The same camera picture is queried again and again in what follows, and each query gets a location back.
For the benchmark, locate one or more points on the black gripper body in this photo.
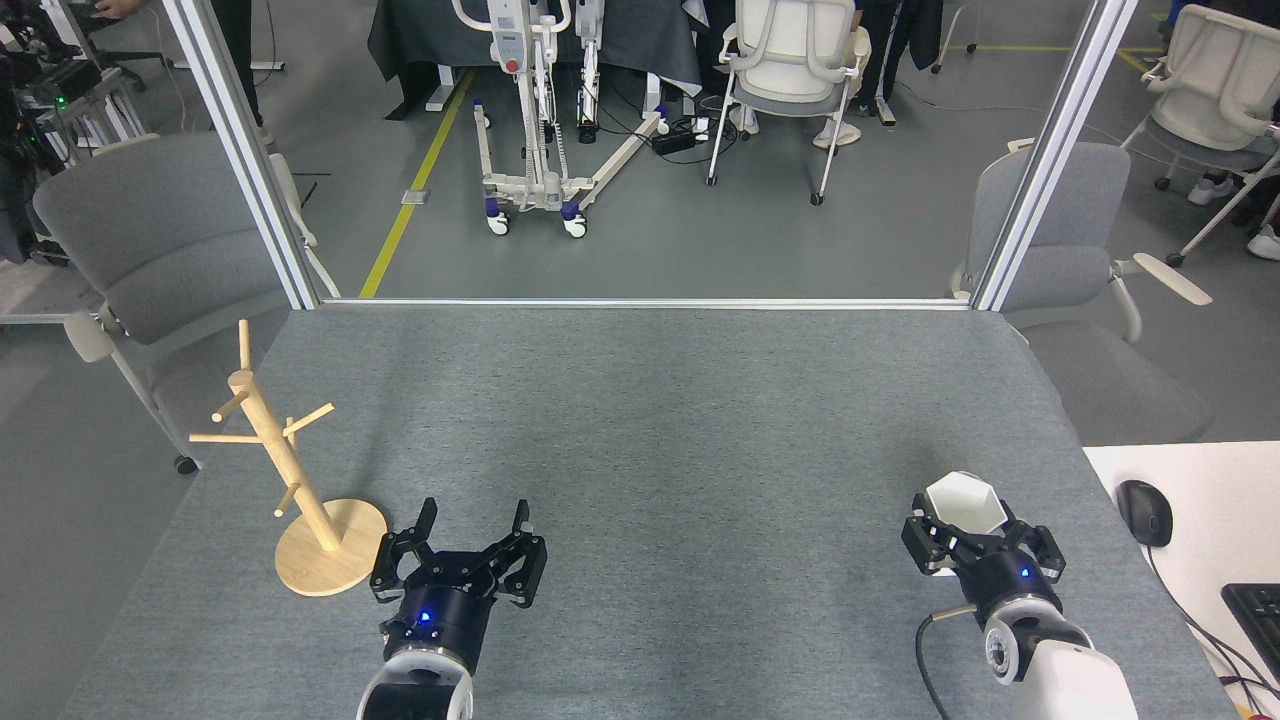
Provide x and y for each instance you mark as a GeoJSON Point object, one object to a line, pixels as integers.
{"type": "Point", "coordinates": [440, 615]}
{"type": "Point", "coordinates": [1005, 580]}

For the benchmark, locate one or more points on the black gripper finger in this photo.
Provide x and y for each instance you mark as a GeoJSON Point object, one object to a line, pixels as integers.
{"type": "Point", "coordinates": [925, 545]}
{"type": "Point", "coordinates": [390, 570]}
{"type": "Point", "coordinates": [1048, 555]}
{"type": "Point", "coordinates": [525, 570]}

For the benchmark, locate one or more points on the white hexagonal cup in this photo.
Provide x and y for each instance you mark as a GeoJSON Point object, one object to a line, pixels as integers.
{"type": "Point", "coordinates": [965, 500]}

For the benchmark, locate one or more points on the wooden cup rack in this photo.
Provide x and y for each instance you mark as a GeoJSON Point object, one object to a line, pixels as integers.
{"type": "Point", "coordinates": [330, 560]}

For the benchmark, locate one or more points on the black computer mouse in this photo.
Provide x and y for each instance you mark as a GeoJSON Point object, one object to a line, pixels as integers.
{"type": "Point", "coordinates": [1145, 512]}

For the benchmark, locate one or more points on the black keyboard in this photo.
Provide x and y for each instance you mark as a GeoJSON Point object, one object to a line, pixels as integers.
{"type": "Point", "coordinates": [1260, 620]}

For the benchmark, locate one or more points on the grey padded chair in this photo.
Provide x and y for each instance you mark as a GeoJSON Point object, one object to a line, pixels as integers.
{"type": "Point", "coordinates": [150, 230]}
{"type": "Point", "coordinates": [1060, 210]}

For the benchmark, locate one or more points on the metal floor outlet plate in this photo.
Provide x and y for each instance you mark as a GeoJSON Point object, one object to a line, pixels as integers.
{"type": "Point", "coordinates": [416, 197]}

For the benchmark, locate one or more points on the person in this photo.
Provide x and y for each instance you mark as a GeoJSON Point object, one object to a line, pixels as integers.
{"type": "Point", "coordinates": [880, 50]}
{"type": "Point", "coordinates": [232, 40]}
{"type": "Point", "coordinates": [1205, 190]}

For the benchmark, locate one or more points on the black power strip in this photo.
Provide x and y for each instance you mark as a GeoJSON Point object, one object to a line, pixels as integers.
{"type": "Point", "coordinates": [675, 140]}

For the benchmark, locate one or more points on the white office chair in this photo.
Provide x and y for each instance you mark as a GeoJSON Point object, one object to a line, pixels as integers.
{"type": "Point", "coordinates": [795, 80]}
{"type": "Point", "coordinates": [1205, 90]}

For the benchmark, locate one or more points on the white stand on wheels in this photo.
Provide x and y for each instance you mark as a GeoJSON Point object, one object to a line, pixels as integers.
{"type": "Point", "coordinates": [507, 40]}

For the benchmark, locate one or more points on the dark table cloth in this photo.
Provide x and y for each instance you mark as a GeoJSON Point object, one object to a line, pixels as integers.
{"type": "Point", "coordinates": [440, 30]}

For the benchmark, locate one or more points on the black equipment cart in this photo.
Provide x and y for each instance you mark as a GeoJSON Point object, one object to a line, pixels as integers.
{"type": "Point", "coordinates": [60, 85]}

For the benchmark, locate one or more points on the silver aluminium rail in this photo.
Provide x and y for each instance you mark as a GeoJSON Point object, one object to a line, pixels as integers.
{"type": "Point", "coordinates": [650, 303]}

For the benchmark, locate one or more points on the silver aluminium post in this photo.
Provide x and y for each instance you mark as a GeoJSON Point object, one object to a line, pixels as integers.
{"type": "Point", "coordinates": [240, 130]}
{"type": "Point", "coordinates": [1050, 150]}

